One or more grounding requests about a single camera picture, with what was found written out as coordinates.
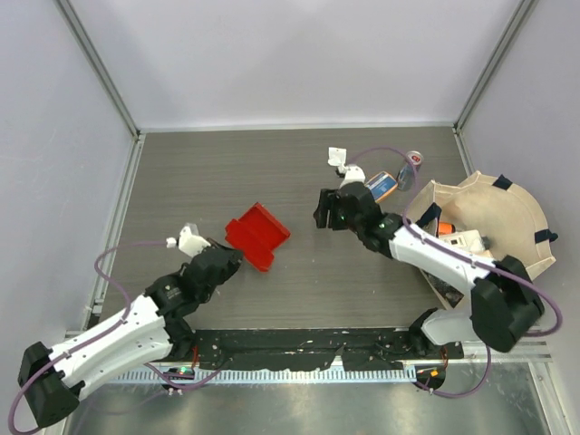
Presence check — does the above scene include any beige tote bag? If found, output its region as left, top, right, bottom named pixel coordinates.
left=398, top=170, right=559, bottom=314

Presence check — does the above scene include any red paper box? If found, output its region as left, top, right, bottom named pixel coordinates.
left=225, top=202, right=291, bottom=273

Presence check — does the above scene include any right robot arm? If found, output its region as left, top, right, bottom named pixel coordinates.
left=313, top=182, right=545, bottom=358

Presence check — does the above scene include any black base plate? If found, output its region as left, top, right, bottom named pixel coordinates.
left=190, top=328, right=464, bottom=372

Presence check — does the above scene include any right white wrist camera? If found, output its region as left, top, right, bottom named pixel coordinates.
left=335, top=165, right=366, bottom=188

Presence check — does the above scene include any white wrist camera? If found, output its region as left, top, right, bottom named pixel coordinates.
left=166, top=223, right=211, bottom=258
left=335, top=165, right=366, bottom=188

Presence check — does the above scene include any orange capped bottle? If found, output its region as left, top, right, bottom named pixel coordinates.
left=437, top=221, right=457, bottom=236

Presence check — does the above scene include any white cosmetic box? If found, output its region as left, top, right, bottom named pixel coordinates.
left=439, top=230, right=493, bottom=258

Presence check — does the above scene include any orange blue snack pack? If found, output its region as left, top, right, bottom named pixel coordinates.
left=364, top=171, right=398, bottom=203

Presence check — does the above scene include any white paper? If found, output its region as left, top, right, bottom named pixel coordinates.
left=327, top=147, right=347, bottom=168

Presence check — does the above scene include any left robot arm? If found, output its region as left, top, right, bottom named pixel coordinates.
left=17, top=244, right=243, bottom=429

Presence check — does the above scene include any white slotted cable duct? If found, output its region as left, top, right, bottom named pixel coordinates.
left=110, top=364, right=417, bottom=385

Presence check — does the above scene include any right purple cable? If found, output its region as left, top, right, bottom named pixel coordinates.
left=346, top=145, right=565, bottom=398

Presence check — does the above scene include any silver drink can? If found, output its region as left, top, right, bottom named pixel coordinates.
left=396, top=150, right=423, bottom=191

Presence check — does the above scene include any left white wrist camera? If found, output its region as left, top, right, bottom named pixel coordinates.
left=166, top=223, right=211, bottom=258

